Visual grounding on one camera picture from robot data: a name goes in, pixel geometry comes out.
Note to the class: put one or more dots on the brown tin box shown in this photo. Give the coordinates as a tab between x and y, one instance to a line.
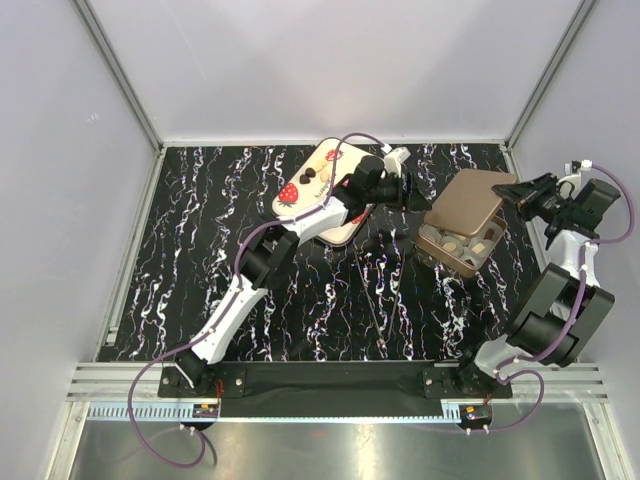
464	255

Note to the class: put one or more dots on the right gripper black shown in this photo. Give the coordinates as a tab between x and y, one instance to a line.
525	195

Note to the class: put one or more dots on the strawberry pattern white tray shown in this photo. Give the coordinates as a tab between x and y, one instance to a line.
295	197

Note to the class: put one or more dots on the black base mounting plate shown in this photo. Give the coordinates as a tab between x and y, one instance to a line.
245	379

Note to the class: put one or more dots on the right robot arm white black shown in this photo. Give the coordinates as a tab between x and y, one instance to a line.
566	304

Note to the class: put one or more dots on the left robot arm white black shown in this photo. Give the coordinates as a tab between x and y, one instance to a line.
266	257

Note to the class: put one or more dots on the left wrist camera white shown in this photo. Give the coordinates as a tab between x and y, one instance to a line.
394	159

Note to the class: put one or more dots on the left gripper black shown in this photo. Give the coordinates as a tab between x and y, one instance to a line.
417	202

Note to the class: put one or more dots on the brown tin lid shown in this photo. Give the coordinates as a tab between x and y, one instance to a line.
468	201

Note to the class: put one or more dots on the black metal tongs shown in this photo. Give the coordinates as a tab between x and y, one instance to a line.
382	292

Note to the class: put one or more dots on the aluminium frame rail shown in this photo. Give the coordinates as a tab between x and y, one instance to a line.
578	383

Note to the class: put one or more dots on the white cable duct left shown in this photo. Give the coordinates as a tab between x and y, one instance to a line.
162	411

